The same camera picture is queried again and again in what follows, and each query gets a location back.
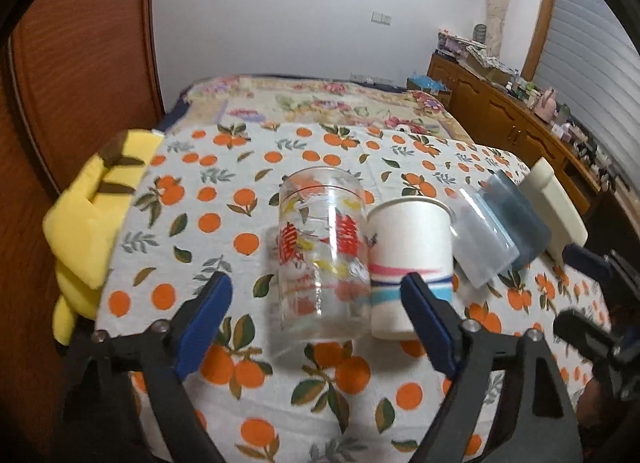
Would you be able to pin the clear plastic cup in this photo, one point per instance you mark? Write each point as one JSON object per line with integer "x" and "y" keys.
{"x": 480, "y": 243}

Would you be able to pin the grey window blind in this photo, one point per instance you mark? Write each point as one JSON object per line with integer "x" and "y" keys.
{"x": 591, "y": 62}

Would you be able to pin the brown louvered wardrobe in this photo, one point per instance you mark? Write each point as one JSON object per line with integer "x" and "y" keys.
{"x": 74, "y": 73}

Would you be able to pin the pink thermos jug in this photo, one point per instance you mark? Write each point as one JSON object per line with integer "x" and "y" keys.
{"x": 545, "y": 107}

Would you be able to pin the blue translucent plastic cup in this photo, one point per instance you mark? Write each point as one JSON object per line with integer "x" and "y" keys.
{"x": 515, "y": 213}

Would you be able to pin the floral bed blanket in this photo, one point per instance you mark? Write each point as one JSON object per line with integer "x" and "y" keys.
{"x": 273, "y": 100}

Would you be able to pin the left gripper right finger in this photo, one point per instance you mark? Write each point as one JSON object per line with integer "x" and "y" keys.
{"x": 534, "y": 420}

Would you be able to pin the cluttered boxes on sideboard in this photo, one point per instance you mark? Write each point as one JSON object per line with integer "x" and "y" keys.
{"x": 471, "y": 54}

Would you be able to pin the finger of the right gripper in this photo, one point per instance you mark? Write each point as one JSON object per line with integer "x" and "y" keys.
{"x": 606, "y": 270}
{"x": 591, "y": 341}

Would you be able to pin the white paper cup striped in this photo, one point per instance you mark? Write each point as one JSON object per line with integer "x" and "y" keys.
{"x": 408, "y": 234}

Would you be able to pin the orange print tablecloth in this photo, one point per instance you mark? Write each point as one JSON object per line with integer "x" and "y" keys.
{"x": 209, "y": 202}

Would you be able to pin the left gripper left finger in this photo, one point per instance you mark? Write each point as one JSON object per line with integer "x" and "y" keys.
{"x": 99, "y": 420}

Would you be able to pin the yellow plush toy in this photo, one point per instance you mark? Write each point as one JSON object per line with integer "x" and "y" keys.
{"x": 83, "y": 224}

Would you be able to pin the blue item box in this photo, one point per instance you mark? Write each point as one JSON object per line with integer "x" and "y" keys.
{"x": 426, "y": 84}

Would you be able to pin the wooden sideboard cabinet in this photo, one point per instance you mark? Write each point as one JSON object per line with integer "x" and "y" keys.
{"x": 493, "y": 118}

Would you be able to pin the clear glass red print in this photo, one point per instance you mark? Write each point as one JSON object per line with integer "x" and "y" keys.
{"x": 323, "y": 275}

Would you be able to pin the white wall switch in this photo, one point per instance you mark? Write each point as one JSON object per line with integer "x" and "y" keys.
{"x": 379, "y": 18}

